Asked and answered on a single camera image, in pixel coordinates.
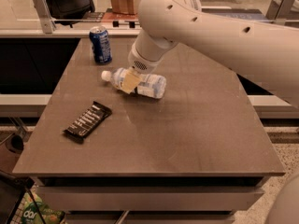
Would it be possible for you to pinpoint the green chip bag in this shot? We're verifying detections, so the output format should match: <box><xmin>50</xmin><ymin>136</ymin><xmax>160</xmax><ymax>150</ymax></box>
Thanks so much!
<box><xmin>21</xmin><ymin>192</ymin><xmax>65</xmax><ymax>224</ymax></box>

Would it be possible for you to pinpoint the black snack bar wrapper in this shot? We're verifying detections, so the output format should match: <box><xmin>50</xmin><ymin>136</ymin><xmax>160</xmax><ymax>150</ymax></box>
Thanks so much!
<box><xmin>64</xmin><ymin>102</ymin><xmax>112</xmax><ymax>144</ymax></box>

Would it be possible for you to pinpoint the metal glass post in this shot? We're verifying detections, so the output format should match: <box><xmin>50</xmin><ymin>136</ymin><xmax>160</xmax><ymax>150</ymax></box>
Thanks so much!
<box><xmin>274</xmin><ymin>0</ymin><xmax>299</xmax><ymax>25</ymax></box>
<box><xmin>32</xmin><ymin>0</ymin><xmax>56</xmax><ymax>34</ymax></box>

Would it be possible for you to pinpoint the right metal glass post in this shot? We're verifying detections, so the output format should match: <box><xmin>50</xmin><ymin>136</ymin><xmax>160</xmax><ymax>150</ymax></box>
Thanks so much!
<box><xmin>274</xmin><ymin>0</ymin><xmax>299</xmax><ymax>25</ymax></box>

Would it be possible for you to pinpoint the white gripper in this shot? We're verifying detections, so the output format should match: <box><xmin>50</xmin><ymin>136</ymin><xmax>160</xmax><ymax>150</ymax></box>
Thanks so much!
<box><xmin>121</xmin><ymin>44</ymin><xmax>161</xmax><ymax>93</ymax></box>

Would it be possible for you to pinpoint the left metal glass post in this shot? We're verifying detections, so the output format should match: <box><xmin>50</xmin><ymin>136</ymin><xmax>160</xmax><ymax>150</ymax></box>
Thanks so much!
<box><xmin>32</xmin><ymin>0</ymin><xmax>56</xmax><ymax>34</ymax></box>

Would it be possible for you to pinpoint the clear plastic water bottle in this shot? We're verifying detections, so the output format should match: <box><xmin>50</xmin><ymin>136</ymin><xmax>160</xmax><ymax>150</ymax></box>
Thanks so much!
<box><xmin>101</xmin><ymin>68</ymin><xmax>166</xmax><ymax>99</ymax></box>

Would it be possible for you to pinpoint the black office chair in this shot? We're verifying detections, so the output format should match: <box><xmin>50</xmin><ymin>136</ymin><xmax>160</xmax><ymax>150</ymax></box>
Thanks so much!
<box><xmin>46</xmin><ymin>0</ymin><xmax>95</xmax><ymax>25</ymax></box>

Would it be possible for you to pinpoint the blue soda can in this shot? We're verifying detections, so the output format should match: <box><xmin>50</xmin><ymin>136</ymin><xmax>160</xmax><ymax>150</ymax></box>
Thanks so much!
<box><xmin>89</xmin><ymin>26</ymin><xmax>112</xmax><ymax>65</ymax></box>

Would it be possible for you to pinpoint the grey table drawer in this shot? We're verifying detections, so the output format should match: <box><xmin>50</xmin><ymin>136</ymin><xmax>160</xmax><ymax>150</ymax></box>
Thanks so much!
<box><xmin>37</xmin><ymin>187</ymin><xmax>263</xmax><ymax>211</ymax></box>

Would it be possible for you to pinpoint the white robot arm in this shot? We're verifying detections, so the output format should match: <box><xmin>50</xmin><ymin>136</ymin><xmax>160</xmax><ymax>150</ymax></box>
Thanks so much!
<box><xmin>125</xmin><ymin>0</ymin><xmax>299</xmax><ymax>171</ymax></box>

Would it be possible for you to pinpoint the black wire basket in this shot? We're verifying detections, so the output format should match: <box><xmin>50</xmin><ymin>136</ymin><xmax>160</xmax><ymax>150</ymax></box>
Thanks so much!
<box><xmin>0</xmin><ymin>171</ymin><xmax>34</xmax><ymax>224</ymax></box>

